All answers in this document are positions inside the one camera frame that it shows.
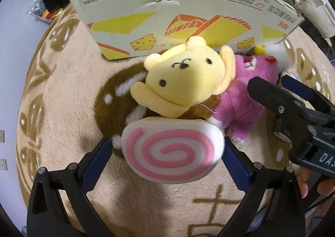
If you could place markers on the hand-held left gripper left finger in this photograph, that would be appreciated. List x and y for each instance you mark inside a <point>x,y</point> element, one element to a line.
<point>96,165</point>

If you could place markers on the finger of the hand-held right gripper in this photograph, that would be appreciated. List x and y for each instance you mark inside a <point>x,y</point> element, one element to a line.
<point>272,95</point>
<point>301,89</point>

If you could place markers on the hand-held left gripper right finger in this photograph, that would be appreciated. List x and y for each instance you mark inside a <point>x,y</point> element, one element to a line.
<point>236,165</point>

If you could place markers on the white fluffy plush toy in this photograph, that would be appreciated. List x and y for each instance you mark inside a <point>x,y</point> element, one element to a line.
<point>277,53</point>

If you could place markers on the pink swirl roll plush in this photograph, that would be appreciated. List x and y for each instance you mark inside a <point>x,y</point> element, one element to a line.
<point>172,150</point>

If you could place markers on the yellow bear plush toy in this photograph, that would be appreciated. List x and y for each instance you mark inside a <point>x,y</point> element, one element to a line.
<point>183,77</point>

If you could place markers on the printed cardboard box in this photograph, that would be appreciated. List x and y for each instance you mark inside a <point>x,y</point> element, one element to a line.
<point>183,6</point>

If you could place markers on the person's right hand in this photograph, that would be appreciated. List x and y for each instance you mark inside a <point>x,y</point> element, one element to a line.
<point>304,183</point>

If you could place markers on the beige patterned blanket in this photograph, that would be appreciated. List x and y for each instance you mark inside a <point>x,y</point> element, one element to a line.
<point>78,111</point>

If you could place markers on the plastic bag of toys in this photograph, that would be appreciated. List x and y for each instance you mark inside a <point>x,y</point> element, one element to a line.
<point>42,12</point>

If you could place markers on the white wall socket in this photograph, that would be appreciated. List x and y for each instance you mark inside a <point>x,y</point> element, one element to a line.
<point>1,136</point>
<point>3,164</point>

